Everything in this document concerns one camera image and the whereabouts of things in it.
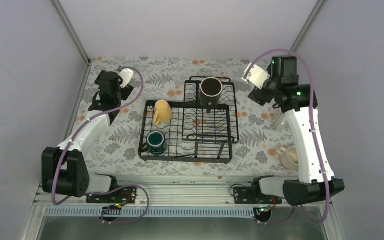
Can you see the right aluminium frame post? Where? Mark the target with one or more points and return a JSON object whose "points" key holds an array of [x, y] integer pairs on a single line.
{"points": [[317, 8]]}

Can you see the aluminium frame post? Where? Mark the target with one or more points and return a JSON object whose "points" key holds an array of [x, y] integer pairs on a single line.
{"points": [[317, 8], [71, 31]]}

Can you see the black mug white rim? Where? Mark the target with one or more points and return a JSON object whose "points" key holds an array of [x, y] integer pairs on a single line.
{"points": [[210, 91]]}

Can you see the left aluminium frame post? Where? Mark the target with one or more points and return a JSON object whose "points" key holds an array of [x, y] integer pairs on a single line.
{"points": [[71, 31]]}

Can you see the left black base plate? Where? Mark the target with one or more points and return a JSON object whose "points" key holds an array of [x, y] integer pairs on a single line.
{"points": [[126, 195]]}

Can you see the dark green mug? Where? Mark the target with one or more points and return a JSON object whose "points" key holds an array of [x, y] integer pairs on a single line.
{"points": [[155, 144]]}

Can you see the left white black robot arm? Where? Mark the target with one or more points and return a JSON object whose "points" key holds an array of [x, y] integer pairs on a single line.
{"points": [[64, 170]]}

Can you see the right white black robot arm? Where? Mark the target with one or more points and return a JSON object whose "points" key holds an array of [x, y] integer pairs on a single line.
{"points": [[316, 180]]}

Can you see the yellow mug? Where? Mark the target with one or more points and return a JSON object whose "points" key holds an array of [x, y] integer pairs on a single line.
{"points": [[162, 112]]}

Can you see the grey slotted cable duct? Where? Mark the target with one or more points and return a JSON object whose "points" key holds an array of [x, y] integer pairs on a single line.
{"points": [[151, 212]]}

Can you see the white mug orange interior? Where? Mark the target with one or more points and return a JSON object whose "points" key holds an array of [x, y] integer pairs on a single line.
{"points": [[281, 122]]}

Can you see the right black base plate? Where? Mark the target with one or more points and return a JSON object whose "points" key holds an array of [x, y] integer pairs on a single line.
{"points": [[246, 196]]}

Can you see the floral patterned tablecloth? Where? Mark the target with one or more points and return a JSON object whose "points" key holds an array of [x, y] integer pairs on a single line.
{"points": [[116, 150]]}

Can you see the black wire dish rack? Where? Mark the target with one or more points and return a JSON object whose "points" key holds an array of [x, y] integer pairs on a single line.
{"points": [[194, 134]]}

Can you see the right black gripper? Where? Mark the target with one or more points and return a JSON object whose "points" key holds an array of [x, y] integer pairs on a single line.
{"points": [[259, 97]]}

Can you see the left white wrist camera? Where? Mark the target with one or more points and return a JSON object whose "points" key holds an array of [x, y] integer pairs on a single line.
{"points": [[126, 75]]}

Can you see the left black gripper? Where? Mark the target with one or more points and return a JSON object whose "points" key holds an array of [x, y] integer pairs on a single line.
{"points": [[129, 90]]}

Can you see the beige cream mug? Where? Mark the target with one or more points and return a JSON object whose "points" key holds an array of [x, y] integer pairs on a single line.
{"points": [[289, 157]]}

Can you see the aluminium mounting rail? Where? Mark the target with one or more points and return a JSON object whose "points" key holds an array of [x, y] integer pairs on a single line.
{"points": [[168, 195]]}

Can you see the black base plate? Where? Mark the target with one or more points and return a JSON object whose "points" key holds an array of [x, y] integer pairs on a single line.
{"points": [[246, 196], [126, 195]]}

